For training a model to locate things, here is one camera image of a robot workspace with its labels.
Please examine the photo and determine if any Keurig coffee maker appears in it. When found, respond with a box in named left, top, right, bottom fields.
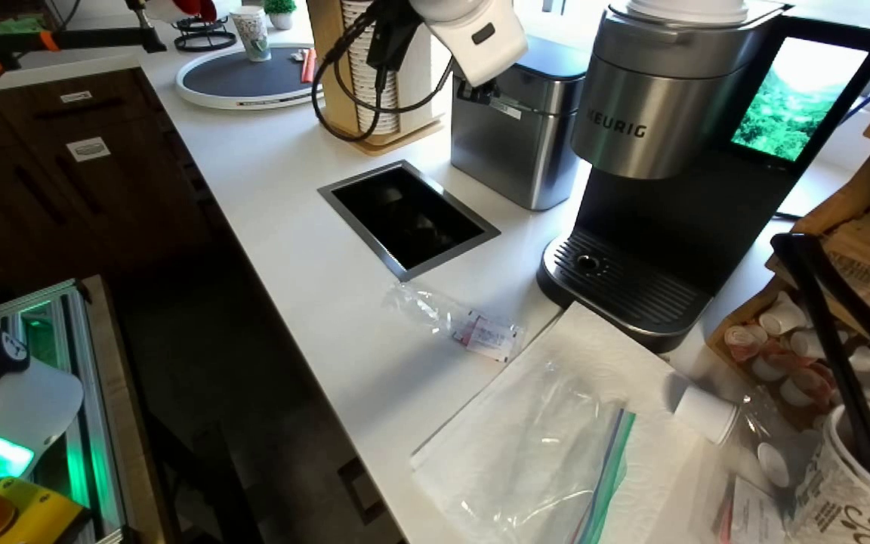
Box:
left=536, top=0, right=870, bottom=357

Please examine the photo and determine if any crumpled clear plastic wrapper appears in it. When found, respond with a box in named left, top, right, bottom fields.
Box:
left=387, top=284, right=524, bottom=363

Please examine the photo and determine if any wooden box of coffee pods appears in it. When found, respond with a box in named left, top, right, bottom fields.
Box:
left=711, top=233, right=870, bottom=429

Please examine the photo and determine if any wooden cup dispenser stand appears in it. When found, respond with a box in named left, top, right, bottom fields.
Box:
left=306, top=0, right=454, bottom=147

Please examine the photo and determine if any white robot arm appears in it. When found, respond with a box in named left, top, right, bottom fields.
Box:
left=364, top=0, right=529, bottom=88

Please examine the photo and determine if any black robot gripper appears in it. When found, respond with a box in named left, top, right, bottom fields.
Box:
left=370, top=0, right=423, bottom=71

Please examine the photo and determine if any dark wooden cabinet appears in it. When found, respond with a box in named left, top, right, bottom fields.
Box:
left=0, top=64, right=227, bottom=304

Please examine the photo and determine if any patterned paper cup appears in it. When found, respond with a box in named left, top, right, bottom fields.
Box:
left=786, top=407, right=870, bottom=544

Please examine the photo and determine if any steel-framed counter trash chute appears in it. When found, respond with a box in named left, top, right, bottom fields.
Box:
left=319, top=159, right=499, bottom=281

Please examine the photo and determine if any round grey tray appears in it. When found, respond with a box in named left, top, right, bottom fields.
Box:
left=174, top=44, right=312, bottom=110

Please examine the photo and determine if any stainless steel countertop bin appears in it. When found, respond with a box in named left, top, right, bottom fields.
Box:
left=450, top=35, right=589, bottom=211

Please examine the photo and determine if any cart with electronics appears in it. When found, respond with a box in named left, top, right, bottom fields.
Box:
left=0, top=278, right=174, bottom=544

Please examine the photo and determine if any clear plastic zip bag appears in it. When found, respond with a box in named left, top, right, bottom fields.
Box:
left=412, top=304, right=737, bottom=544

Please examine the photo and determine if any digital photo frame screen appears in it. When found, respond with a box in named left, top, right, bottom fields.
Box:
left=731, top=35, right=868, bottom=163

